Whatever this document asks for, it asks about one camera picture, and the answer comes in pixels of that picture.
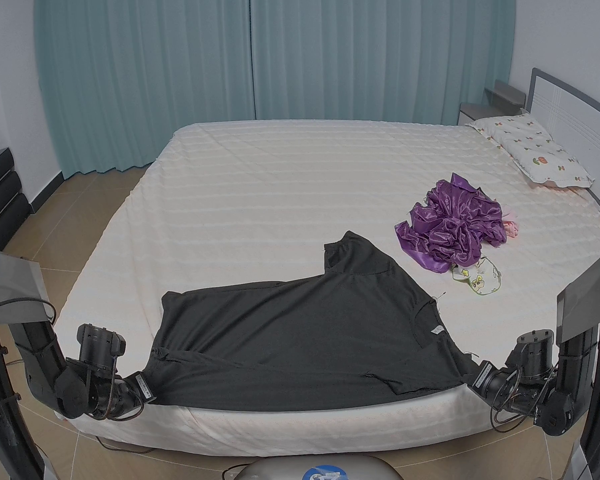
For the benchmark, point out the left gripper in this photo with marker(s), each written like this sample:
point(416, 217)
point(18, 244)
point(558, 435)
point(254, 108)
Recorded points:
point(137, 393)

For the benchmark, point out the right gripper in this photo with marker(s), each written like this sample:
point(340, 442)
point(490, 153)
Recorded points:
point(487, 383)

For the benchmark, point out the black T-shirt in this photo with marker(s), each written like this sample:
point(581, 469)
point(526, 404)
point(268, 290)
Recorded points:
point(300, 338)

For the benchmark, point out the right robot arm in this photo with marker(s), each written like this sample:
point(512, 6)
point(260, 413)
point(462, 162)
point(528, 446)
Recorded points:
point(580, 368)

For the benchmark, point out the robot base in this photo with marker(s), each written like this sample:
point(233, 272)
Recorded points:
point(312, 469)

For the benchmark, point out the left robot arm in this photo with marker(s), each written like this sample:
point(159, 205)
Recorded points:
point(40, 363)

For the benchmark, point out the bed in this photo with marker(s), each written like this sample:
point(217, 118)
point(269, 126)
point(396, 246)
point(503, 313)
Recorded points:
point(290, 178)

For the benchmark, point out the white printed garment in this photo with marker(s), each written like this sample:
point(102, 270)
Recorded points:
point(482, 278)

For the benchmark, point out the pink garment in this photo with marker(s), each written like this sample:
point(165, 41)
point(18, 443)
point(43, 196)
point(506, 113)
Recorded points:
point(511, 228)

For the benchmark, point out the purple garment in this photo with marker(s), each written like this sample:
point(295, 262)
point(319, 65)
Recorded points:
point(455, 223)

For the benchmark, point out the black chest of drawers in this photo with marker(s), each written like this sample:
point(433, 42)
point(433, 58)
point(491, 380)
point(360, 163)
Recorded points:
point(0, 198)

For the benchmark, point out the white printed pillow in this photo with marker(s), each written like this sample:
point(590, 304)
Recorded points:
point(535, 148)

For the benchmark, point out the grey bedside table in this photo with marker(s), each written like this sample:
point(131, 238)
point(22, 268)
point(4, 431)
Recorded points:
point(500, 99)

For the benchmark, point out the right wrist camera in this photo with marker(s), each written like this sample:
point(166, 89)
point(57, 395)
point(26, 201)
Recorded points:
point(514, 355)

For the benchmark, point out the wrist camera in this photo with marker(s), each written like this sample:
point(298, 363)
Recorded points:
point(118, 345)
point(514, 355)

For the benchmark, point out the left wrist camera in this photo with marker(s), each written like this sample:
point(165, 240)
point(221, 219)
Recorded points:
point(118, 345)

